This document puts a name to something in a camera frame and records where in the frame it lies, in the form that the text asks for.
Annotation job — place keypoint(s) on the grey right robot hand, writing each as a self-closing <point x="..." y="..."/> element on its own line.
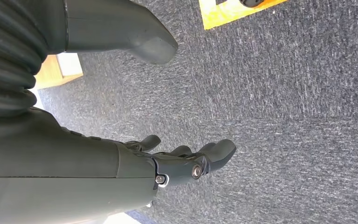
<point x="58" y="160"/>

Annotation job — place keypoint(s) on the wooden board with white edge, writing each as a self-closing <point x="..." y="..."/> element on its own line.
<point x="47" y="75"/>

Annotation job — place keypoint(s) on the yellow floor tape marking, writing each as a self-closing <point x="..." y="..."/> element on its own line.
<point x="222" y="15"/>

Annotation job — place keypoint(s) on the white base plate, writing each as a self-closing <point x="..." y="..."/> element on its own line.
<point x="120" y="220"/>

